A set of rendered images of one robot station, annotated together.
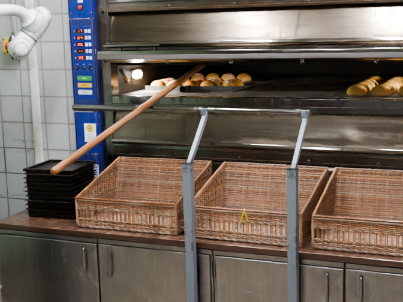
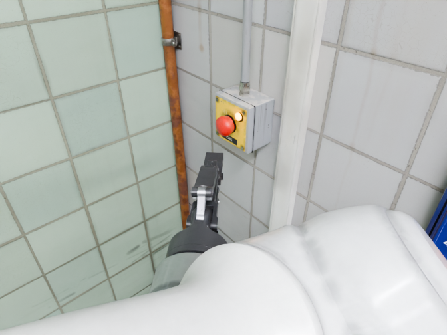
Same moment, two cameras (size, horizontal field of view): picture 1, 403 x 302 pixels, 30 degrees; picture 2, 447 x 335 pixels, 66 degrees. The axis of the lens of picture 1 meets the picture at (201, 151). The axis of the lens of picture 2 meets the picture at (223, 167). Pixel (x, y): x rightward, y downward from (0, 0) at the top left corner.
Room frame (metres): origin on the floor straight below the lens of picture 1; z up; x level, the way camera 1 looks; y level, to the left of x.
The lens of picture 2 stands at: (3.72, 0.81, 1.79)
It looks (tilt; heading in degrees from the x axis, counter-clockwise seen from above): 36 degrees down; 26
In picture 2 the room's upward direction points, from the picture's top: straight up
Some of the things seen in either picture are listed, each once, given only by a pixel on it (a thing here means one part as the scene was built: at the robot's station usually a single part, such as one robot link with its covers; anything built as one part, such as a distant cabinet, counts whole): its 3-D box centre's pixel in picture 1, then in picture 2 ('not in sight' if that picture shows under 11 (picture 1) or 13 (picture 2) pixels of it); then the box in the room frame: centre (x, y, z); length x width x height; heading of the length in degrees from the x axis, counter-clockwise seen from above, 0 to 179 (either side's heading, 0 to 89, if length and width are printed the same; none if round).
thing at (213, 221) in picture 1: (259, 201); not in sight; (3.48, -0.27, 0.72); 0.56 x 0.49 x 0.28; 66
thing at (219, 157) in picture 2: not in sight; (213, 166); (4.11, 1.02, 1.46); 0.07 x 0.03 x 0.01; 22
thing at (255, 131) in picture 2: (13, 45); (243, 117); (4.29, 1.04, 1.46); 0.10 x 0.07 x 0.10; 67
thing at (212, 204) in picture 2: not in sight; (206, 198); (4.03, 0.99, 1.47); 0.11 x 0.04 x 0.01; 22
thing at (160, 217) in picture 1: (146, 192); not in sight; (3.73, 0.29, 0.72); 0.56 x 0.49 x 0.28; 68
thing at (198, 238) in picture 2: not in sight; (200, 242); (3.97, 0.96, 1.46); 0.09 x 0.07 x 0.08; 22
